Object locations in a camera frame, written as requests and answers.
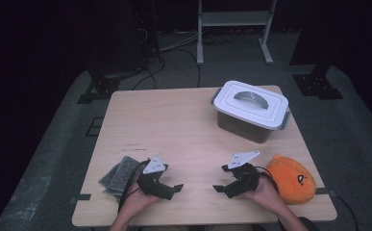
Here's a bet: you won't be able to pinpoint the black tape strip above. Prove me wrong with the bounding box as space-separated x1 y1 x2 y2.
312 187 337 197
70 193 92 205

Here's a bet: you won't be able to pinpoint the white lid with grey handle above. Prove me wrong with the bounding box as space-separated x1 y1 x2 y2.
211 80 291 131

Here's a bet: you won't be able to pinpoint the white floor cables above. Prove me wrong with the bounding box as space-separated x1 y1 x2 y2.
159 31 201 53

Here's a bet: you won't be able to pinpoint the orange plush toy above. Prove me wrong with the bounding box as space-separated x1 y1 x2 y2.
264 153 317 206

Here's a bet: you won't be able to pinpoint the black stand with base plate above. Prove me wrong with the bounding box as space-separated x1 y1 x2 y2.
76 57 144 105
291 62 345 101

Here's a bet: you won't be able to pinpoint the black tape square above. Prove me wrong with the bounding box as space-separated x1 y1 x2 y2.
85 116 105 138

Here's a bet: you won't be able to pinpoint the grey fuzzy cloth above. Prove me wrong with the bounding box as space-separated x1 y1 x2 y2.
98 155 143 202

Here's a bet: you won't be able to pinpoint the white metal stand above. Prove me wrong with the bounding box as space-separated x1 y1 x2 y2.
196 0 278 66

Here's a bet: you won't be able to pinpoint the grey plastic storage bin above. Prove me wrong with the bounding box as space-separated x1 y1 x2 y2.
216 110 274 144

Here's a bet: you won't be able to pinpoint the person's right hand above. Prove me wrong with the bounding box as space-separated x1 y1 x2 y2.
241 174 287 214

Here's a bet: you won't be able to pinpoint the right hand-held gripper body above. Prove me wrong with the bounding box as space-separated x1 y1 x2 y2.
226 150 260 199

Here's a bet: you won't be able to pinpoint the black floor cable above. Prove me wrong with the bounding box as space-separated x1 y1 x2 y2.
131 47 203 91
334 192 361 231

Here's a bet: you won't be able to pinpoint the right hand-held gripper cable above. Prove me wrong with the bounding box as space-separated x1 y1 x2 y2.
253 165 281 195

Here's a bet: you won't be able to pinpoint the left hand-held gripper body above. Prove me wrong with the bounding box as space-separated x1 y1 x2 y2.
136 155 176 201

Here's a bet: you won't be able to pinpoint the person's left hand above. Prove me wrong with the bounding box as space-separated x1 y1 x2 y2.
118 184 161 219

